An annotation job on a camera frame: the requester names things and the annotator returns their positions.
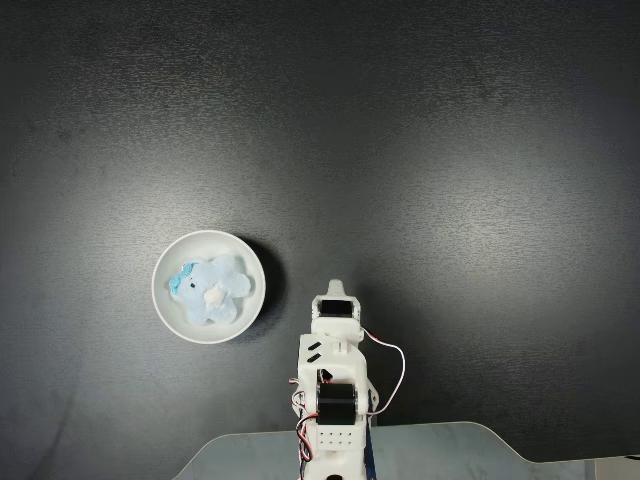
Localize skyblue plush doll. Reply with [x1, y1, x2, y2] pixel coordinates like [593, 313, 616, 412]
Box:
[168, 255, 251, 325]

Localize white bowl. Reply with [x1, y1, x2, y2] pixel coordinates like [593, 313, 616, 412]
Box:
[151, 229, 267, 345]

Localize blue clamp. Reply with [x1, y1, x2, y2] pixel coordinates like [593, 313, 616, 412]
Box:
[360, 392, 378, 480]

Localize red white servo cable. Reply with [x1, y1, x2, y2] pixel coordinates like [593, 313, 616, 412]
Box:
[362, 327, 407, 415]
[289, 377, 314, 464]

